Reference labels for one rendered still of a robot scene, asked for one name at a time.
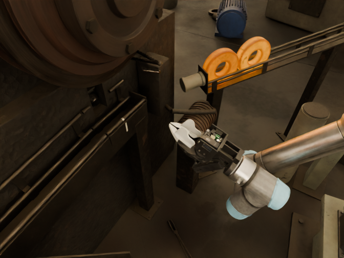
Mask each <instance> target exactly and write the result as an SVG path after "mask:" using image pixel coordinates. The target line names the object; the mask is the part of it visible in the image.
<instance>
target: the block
mask: <svg viewBox="0 0 344 258"><path fill-rule="evenodd" d="M146 54H147V55H149V56H150V57H152V58H154V59H156V60H158V61H161V62H162V65H161V66H158V65H157V64H152V63H146V62H140V61H137V69H138V77H139V87H140V95H143V96H145V97H146V99H147V112H149V113H151V114H154V115H156V116H158V117H161V116H163V114H164V113H165V112H166V111H167V110H166V109H165V105H166V104H168V105H169V106H170V60H169V58H168V57H165V56H162V55H159V54H155V53H152V52H147V53H146ZM143 68H146V69H153V70H160V71H161V73H160V74H157V73H150V72H143Z"/></svg>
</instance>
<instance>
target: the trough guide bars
mask: <svg viewBox="0 0 344 258"><path fill-rule="evenodd" d="M337 27H338V28H337ZM335 28H337V29H335ZM332 29H334V30H332ZM342 29H344V23H341V24H338V25H335V26H332V27H329V28H327V29H324V30H321V31H318V32H315V33H313V34H310V35H307V36H304V37H301V38H299V39H296V40H293V41H290V42H287V43H285V44H282V45H279V46H276V47H274V48H271V51H272V52H270V55H272V54H275V53H277V52H280V51H283V50H286V49H288V48H291V47H294V46H296V49H295V50H293V51H290V52H287V53H284V54H282V55H279V56H276V57H273V58H271V59H268V60H265V61H262V62H259V63H257V64H254V65H251V66H249V67H246V68H243V69H240V70H238V71H235V72H232V73H230V74H227V75H224V76H221V77H219V78H216V79H213V80H210V81H208V84H210V85H208V88H210V87H212V90H211V91H212V93H215V92H217V85H219V84H221V83H224V82H227V81H229V80H232V79H235V78H237V77H240V76H243V75H245V74H248V73H251V72H254V71H256V70H259V69H262V74H265V73H266V71H267V67H268V66H270V65H272V64H275V63H277V62H280V61H283V60H286V59H288V58H291V57H294V56H296V55H299V54H302V53H305V52H308V54H307V57H310V56H311V54H312V52H313V49H316V48H318V47H321V46H324V45H326V44H329V43H331V42H334V41H337V40H340V39H342V38H344V32H342V33H341V31H342ZM329 30H331V31H329ZM326 31H328V32H326ZM335 31H337V33H336V35H333V36H331V37H328V38H325V39H322V40H320V41H317V42H314V43H312V44H309V45H306V46H304V47H301V48H300V46H301V44H303V43H305V42H308V41H311V40H313V39H316V38H319V37H322V36H324V35H327V34H330V33H333V32H335ZM323 32H325V33H323ZM321 33H323V34H321ZM318 34H320V35H318ZM315 35H317V36H315ZM341 35H343V36H341ZM312 36H314V37H312ZM309 37H311V38H309ZM336 37H338V38H336ZM306 38H308V39H306ZM333 38H334V39H333ZM303 39H305V40H303ZM330 39H332V40H330ZM325 41H327V42H325ZM295 42H297V43H295ZM322 42H324V43H322ZM293 43H295V44H293ZM319 43H322V44H319ZM290 44H292V45H290ZM317 44H318V45H317ZM287 45H289V46H287ZM315 45H316V46H315ZM284 46H286V47H284ZM281 47H284V48H281ZM279 48H281V49H279ZM306 48H308V49H306ZM276 49H278V50H276ZM303 49H305V50H303ZM273 50H275V51H273ZM300 50H302V51H300ZM298 51H300V52H298ZM296 52H297V53H296ZM292 53H294V54H292ZM290 54H291V55H290ZM287 55H289V56H287ZM255 56H256V54H253V55H251V56H249V59H250V60H252V59H254V57H255ZM284 56H285V57H284ZM281 57H283V58H281ZM251 58H252V59H251ZM279 58H281V59H279ZM276 59H278V60H276ZM250 60H248V61H250ZM273 60H275V61H273ZM271 61H272V62H271ZM268 62H270V63H268ZM260 65H262V66H260ZM224 66H225V65H223V66H220V67H217V68H216V71H217V70H220V69H223V68H224ZM257 66H259V67H257ZM255 67H256V68H255ZM252 68H254V69H252ZM249 69H251V70H249ZM246 70H248V71H246ZM243 71H245V72H243ZM241 72H242V73H241ZM238 73H240V74H238ZM235 74H237V75H235ZM232 75H234V76H232ZM230 76H232V77H230ZM227 77H229V78H227ZM224 78H226V79H224ZM222 79H223V80H222ZM219 80H221V81H219Z"/></svg>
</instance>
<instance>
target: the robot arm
mask: <svg viewBox="0 0 344 258"><path fill-rule="evenodd" d="M169 128H170V131H171V133H172V135H173V137H174V138H175V140H176V141H177V144H178V145H179V147H180V148H181V149H182V151H183V152H184V153H185V154H186V155H188V156H189V157H191V158H193V159H194V160H195V163H194V165H193V166H192V168H193V169H194V171H195V172H196V173H202V172H206V171H212V170H218V169H224V167H225V169H224V171H223V174H225V175H226V176H228V178H229V179H231V180H232V181H233V182H234V188H233V194H232V195H231V196H230V197H229V199H228V200H227V202H226V207H227V210H228V212H229V214H230V215H231V216H232V217H234V218H235V219H239V220H242V219H244V218H247V217H249V216H251V215H252V214H253V213H254V212H256V211H257V210H259V209H260V208H262V207H264V206H265V205H267V206H268V207H270V208H272V209H273V210H278V209H280V208H282V207H283V206H284V205H285V204H286V202H287V201H288V199H289V197H290V188H289V187H288V186H287V185H286V184H285V183H284V182H282V181H281V180H280V179H279V178H277V177H275V176H274V175H272V173H275V172H278V171H281V170H284V169H287V168H291V167H294V166H297V165H300V164H303V163H306V162H309V161H312V160H315V159H318V158H321V157H325V156H328V155H331V154H334V153H337V152H340V151H344V114H343V115H342V117H341V119H339V120H337V121H335V122H332V123H330V124H327V125H325V126H322V127H320V128H317V129H315V130H312V131H310V132H307V133H305V134H303V135H300V136H298V137H295V138H293V139H290V140H288V141H285V142H283V143H280V144H278V145H275V146H273V147H270V148H268V149H265V150H263V151H261V152H258V153H257V152H255V151H253V150H245V151H243V150H242V149H241V148H239V147H238V146H236V145H235V144H233V143H232V142H230V141H229V140H227V139H226V138H227V136H228V134H227V133H226V132H224V131H223V130H221V129H220V128H218V127H217V126H215V125H214V124H212V125H211V126H210V128H209V129H207V130H206V131H205V132H203V131H200V130H197V129H196V128H195V123H194V121H193V120H191V119H187V120H186V121H185V122H184V123H182V124H180V123H176V122H171V123H170V124H169ZM214 128H217V129H218V130H220V131H221V132H223V134H222V135H220V134H218V133H217V132H216V131H215V130H214ZM216 134H217V135H216ZM197 139H198V141H197V144H196V145H195V142H194V140H197ZM194 145H195V146H194Z"/></svg>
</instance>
